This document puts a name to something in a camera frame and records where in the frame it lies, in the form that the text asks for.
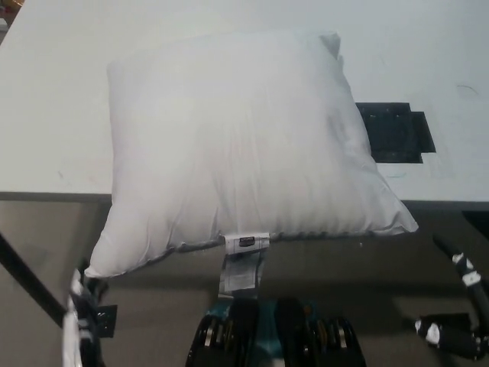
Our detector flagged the white pillow with label tag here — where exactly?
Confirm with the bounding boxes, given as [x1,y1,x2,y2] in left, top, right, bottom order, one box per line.
[83,29,419,301]

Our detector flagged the black taped floor plate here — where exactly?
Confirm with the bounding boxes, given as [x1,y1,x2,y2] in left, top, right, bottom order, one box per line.
[94,304,118,339]

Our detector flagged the black diagonal table leg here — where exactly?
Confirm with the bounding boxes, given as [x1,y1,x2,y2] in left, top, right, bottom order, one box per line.
[0,232,70,328]

